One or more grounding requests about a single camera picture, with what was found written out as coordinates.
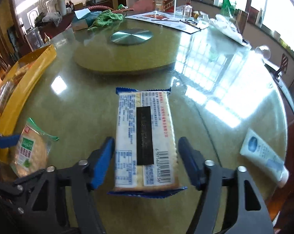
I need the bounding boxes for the green plastic bag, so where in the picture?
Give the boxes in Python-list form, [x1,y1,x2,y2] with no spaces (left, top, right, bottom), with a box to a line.
[221,0,236,18]

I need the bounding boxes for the yellow cardboard box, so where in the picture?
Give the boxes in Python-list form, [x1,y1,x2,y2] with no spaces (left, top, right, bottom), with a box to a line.
[0,44,58,164]

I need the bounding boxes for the black phone stand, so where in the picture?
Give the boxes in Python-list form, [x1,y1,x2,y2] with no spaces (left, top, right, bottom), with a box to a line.
[264,53,294,113]

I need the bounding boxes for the brown sandwich cracker pack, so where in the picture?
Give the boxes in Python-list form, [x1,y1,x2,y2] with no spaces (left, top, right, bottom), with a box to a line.
[0,79,15,118]

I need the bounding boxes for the white cream tube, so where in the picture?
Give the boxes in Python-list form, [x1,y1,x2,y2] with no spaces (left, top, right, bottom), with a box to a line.
[240,128,290,188]

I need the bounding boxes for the white liquor bottle red label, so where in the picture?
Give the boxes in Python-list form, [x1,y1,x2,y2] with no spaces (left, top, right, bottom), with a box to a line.
[163,0,177,14]

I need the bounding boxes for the clear plastic cup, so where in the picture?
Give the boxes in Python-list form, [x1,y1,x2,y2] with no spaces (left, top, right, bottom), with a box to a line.
[25,27,44,51]

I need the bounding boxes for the metal turntable disc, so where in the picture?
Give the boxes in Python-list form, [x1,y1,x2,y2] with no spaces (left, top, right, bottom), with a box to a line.
[110,28,153,45]

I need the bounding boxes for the green cloth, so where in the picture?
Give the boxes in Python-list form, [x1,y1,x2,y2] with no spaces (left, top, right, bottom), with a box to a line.
[88,10,124,31]

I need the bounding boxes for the small clear bottle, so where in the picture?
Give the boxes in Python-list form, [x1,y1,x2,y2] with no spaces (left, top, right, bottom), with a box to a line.
[183,0,192,19]

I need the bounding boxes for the printed paper sheet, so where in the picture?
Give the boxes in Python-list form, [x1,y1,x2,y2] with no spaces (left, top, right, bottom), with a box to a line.
[126,11,209,34]

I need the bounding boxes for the blue cracker pack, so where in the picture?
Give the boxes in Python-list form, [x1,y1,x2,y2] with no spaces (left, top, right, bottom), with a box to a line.
[110,87,186,199]

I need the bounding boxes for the teal tissue box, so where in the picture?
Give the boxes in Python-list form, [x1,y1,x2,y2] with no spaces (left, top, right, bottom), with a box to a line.
[71,9,100,32]

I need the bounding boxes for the overturned clear glass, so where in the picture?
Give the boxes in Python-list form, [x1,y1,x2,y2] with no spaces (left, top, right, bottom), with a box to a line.
[255,45,271,60]

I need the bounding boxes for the white plastic bag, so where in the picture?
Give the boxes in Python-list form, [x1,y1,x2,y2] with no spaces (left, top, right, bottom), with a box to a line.
[209,14,251,48]

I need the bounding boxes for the pink plastic chair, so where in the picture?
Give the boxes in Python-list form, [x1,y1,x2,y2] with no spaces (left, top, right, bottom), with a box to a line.
[132,0,154,13]

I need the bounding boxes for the green round cracker pack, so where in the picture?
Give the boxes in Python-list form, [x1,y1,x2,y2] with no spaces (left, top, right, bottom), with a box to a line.
[13,118,59,177]

